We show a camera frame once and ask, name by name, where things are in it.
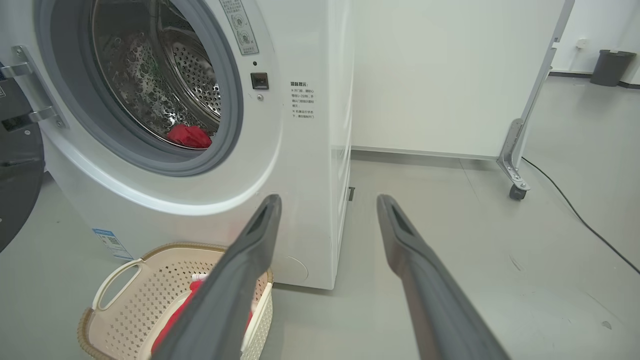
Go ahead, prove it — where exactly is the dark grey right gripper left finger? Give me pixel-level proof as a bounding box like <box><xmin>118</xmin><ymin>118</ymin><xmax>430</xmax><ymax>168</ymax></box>
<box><xmin>150</xmin><ymin>194</ymin><xmax>283</xmax><ymax>360</ymax></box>

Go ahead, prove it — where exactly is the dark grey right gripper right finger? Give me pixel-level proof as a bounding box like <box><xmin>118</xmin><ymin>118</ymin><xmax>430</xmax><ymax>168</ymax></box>
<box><xmin>376</xmin><ymin>194</ymin><xmax>512</xmax><ymax>360</ymax></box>

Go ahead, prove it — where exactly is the red white-trimmed sports garment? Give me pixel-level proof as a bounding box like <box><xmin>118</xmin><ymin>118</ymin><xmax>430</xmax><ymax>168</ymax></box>
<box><xmin>150</xmin><ymin>272</ymin><xmax>255</xmax><ymax>356</ymax></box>

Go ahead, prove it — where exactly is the cream perforated laundry basket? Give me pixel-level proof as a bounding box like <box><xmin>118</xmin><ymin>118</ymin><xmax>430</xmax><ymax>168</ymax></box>
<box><xmin>77</xmin><ymin>242</ymin><xmax>274</xmax><ymax>360</ymax></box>

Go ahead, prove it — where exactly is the white washing machine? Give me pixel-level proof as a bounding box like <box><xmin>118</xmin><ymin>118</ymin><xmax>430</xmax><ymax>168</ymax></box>
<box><xmin>0</xmin><ymin>0</ymin><xmax>356</xmax><ymax>291</ymax></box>

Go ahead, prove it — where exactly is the steel washer drum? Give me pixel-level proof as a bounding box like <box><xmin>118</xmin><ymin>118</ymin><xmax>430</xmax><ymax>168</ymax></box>
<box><xmin>90</xmin><ymin>0</ymin><xmax>222</xmax><ymax>151</ymax></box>

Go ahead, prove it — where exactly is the metal washing machine door hinge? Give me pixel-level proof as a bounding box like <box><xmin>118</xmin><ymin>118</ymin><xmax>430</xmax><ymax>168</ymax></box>
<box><xmin>0</xmin><ymin>45</ymin><xmax>66</xmax><ymax>132</ymax></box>

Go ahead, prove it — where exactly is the blue energy label sticker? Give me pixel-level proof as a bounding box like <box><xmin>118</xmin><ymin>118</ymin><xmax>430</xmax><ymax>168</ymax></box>
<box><xmin>91</xmin><ymin>228</ymin><xmax>135</xmax><ymax>261</ymax></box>

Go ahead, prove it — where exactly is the metal partition foot with caster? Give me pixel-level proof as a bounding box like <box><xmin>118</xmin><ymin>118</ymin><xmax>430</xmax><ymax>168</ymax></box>
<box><xmin>496</xmin><ymin>118</ymin><xmax>532</xmax><ymax>202</ymax></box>

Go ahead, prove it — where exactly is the white partition board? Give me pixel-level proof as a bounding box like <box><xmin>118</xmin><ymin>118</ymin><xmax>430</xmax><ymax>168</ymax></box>
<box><xmin>350</xmin><ymin>0</ymin><xmax>576</xmax><ymax>162</ymax></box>

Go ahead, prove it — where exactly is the grey warning sticker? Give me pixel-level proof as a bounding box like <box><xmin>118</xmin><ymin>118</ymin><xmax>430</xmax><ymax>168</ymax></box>
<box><xmin>219</xmin><ymin>0</ymin><xmax>260</xmax><ymax>56</ymax></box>

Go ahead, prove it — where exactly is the dark grey waste bin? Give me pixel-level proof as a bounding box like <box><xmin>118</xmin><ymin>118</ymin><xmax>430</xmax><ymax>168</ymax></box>
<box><xmin>590</xmin><ymin>49</ymin><xmax>637</xmax><ymax>88</ymax></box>

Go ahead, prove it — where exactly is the black floor cable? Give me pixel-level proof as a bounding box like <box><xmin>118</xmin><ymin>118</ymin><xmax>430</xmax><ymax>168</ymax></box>
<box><xmin>521</xmin><ymin>156</ymin><xmax>640</xmax><ymax>276</ymax></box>

